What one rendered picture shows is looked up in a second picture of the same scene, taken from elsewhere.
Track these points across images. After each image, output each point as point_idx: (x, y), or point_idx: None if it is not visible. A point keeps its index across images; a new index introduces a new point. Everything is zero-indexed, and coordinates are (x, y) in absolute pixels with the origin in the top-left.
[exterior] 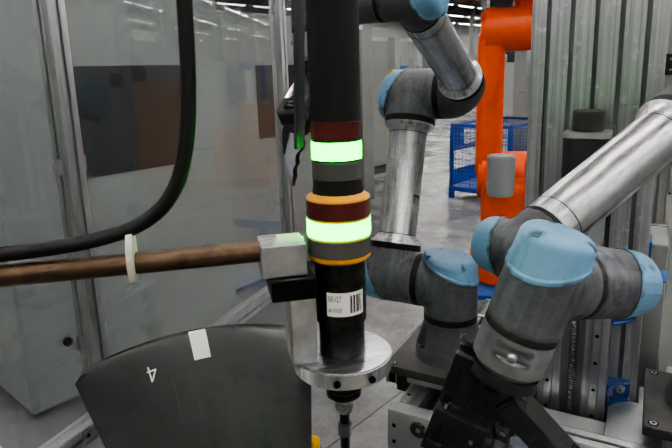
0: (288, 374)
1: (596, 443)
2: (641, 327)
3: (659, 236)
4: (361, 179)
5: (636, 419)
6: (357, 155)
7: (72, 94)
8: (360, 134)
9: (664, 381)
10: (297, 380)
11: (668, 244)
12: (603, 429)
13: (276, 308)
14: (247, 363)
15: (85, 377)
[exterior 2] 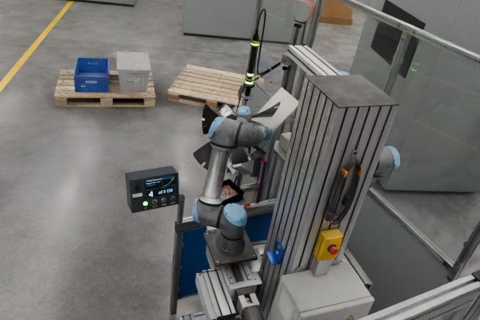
0: (266, 114)
1: (256, 243)
2: (264, 248)
3: (292, 288)
4: (247, 77)
5: (253, 261)
6: (247, 74)
7: (385, 93)
8: (248, 73)
9: (248, 251)
10: (264, 115)
11: (282, 278)
12: (258, 250)
13: (431, 260)
14: (270, 111)
15: (279, 101)
